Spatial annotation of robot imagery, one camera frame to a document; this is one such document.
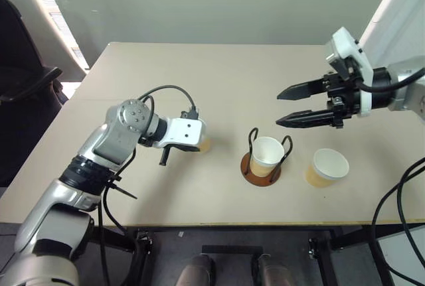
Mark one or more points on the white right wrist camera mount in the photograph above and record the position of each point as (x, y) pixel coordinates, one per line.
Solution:
(348, 45)

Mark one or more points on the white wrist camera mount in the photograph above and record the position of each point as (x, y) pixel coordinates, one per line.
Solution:
(186, 131)
(348, 45)

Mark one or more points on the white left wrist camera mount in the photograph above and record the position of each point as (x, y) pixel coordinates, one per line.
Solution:
(186, 131)

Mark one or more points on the black floor platform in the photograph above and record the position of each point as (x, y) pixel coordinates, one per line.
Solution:
(232, 250)

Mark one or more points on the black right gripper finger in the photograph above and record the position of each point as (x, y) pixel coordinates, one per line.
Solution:
(302, 91)
(305, 119)

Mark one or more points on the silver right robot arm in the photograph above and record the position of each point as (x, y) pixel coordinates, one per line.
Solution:
(408, 97)

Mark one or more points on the white board under table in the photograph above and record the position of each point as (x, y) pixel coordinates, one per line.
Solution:
(403, 256)

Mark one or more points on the white panel board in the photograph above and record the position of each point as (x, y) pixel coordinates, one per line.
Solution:
(391, 10)

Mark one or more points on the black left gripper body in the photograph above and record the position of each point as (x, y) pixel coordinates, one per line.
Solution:
(186, 149)

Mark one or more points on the paper cup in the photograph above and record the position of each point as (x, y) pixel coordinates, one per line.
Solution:
(328, 166)
(206, 145)
(267, 155)

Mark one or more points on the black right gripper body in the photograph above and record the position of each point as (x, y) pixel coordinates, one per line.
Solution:
(345, 97)

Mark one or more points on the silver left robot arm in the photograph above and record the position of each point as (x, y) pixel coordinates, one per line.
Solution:
(113, 140)

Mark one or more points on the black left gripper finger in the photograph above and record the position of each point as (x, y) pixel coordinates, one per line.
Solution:
(165, 156)

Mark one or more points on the black office chair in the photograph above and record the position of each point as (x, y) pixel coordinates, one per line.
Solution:
(23, 67)

